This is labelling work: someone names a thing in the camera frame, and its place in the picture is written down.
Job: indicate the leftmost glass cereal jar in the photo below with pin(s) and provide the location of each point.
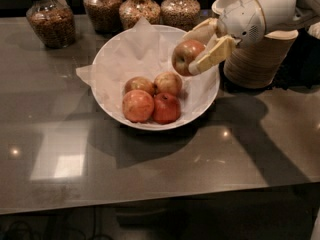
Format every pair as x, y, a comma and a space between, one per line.
53, 22

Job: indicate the dark red front apple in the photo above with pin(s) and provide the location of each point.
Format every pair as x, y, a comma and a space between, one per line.
167, 108

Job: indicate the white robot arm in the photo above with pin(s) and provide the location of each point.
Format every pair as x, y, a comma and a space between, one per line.
286, 15

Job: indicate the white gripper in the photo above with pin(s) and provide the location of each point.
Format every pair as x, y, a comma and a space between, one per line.
242, 21

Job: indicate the front stack paper bowls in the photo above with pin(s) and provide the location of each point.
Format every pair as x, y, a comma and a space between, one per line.
255, 67

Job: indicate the glass cereal jar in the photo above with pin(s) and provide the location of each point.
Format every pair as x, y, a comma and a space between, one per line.
103, 14
53, 22
182, 14
131, 11

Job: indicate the white bowl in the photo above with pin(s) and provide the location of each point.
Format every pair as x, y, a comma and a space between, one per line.
106, 94

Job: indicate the white paper liner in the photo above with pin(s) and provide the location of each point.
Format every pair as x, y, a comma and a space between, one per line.
133, 54

